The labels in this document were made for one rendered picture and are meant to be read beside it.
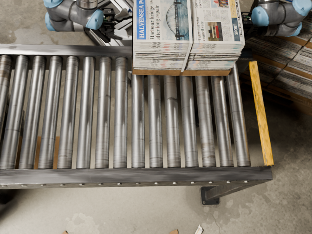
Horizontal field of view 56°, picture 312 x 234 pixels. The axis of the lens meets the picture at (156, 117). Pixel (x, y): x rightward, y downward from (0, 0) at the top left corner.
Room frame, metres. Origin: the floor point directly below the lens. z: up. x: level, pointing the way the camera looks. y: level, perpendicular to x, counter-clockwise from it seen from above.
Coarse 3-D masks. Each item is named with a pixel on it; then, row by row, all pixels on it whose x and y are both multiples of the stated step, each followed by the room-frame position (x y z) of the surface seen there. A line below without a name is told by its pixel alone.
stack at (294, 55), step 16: (256, 0) 1.37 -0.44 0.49; (288, 0) 1.06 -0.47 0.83; (304, 32) 1.02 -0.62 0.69; (256, 48) 1.05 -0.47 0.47; (272, 48) 1.03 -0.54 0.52; (288, 48) 1.02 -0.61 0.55; (304, 48) 1.01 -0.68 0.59; (288, 64) 1.01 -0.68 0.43; (304, 64) 1.00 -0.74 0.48; (240, 80) 1.04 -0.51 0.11; (272, 80) 1.02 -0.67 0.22; (288, 80) 1.00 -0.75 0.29; (304, 80) 0.98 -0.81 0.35; (288, 96) 0.99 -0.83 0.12; (304, 96) 0.97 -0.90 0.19; (304, 112) 0.95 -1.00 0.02
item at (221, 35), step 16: (208, 0) 0.77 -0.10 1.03; (224, 0) 0.78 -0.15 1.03; (208, 16) 0.70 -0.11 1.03; (224, 16) 0.71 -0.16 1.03; (240, 16) 0.73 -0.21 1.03; (208, 32) 0.64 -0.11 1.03; (224, 32) 0.65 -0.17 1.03; (240, 32) 0.66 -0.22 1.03; (208, 48) 0.60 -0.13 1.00; (224, 48) 0.61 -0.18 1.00; (240, 48) 0.62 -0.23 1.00; (192, 64) 0.60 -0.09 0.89; (208, 64) 0.61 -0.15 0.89; (224, 64) 0.62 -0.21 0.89
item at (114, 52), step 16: (0, 48) 0.54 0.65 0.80; (16, 48) 0.56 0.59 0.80; (32, 48) 0.57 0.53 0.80; (48, 48) 0.59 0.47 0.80; (64, 48) 0.60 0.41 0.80; (80, 48) 0.62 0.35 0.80; (96, 48) 0.63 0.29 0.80; (112, 48) 0.65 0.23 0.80; (128, 48) 0.66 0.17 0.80; (48, 64) 0.55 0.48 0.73; (64, 64) 0.57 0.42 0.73; (80, 64) 0.58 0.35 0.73; (96, 64) 0.60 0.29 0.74; (112, 64) 0.61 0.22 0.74; (128, 64) 0.63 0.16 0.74; (240, 64) 0.73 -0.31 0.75
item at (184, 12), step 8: (184, 0) 0.75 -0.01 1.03; (192, 0) 0.76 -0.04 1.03; (184, 8) 0.72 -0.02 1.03; (192, 8) 0.72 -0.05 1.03; (184, 16) 0.68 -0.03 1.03; (192, 16) 0.69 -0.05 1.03; (184, 24) 0.65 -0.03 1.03; (192, 24) 0.66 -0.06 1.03; (184, 32) 0.62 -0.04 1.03; (192, 32) 0.62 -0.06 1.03; (184, 40) 0.59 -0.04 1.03; (184, 48) 0.58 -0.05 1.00; (192, 48) 0.59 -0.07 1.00; (184, 56) 0.58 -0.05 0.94; (192, 56) 0.59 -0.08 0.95; (176, 64) 0.58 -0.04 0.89
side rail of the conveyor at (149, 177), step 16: (0, 176) 0.07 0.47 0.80; (16, 176) 0.08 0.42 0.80; (32, 176) 0.09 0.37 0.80; (48, 176) 0.10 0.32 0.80; (64, 176) 0.11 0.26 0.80; (80, 176) 0.12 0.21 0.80; (96, 176) 0.14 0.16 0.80; (112, 176) 0.15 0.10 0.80; (128, 176) 0.16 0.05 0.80; (144, 176) 0.17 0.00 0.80; (160, 176) 0.18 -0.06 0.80; (176, 176) 0.19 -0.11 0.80; (192, 176) 0.20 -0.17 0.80; (208, 176) 0.21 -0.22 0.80; (224, 176) 0.23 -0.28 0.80; (240, 176) 0.24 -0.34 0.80; (256, 176) 0.25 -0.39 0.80; (272, 176) 0.26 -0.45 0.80
